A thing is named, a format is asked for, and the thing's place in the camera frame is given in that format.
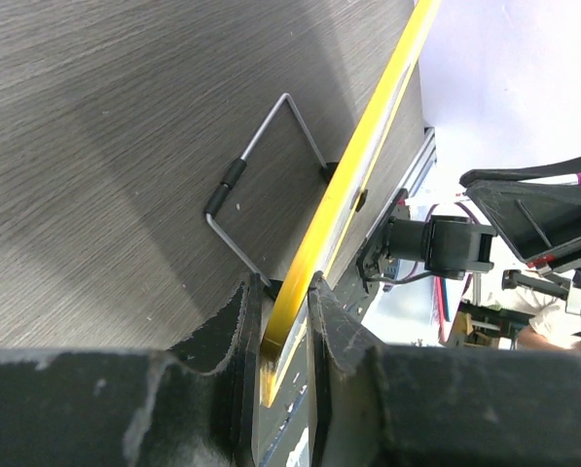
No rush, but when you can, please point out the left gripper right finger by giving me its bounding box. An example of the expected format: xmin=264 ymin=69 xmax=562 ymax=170
xmin=307 ymin=273 xmax=581 ymax=466

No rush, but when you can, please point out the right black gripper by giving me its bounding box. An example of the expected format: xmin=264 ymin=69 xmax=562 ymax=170
xmin=459 ymin=157 xmax=581 ymax=273

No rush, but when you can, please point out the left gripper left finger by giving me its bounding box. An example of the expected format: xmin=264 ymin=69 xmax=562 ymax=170
xmin=0 ymin=275 xmax=262 ymax=466

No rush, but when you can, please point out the orange framed whiteboard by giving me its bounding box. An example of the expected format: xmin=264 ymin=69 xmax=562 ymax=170
xmin=260 ymin=0 xmax=440 ymax=408

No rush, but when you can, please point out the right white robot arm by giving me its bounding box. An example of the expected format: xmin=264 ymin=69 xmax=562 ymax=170
xmin=356 ymin=157 xmax=581 ymax=288

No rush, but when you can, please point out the metal wire whiteboard stand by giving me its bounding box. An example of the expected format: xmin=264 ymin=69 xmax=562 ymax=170
xmin=202 ymin=91 xmax=340 ymax=299

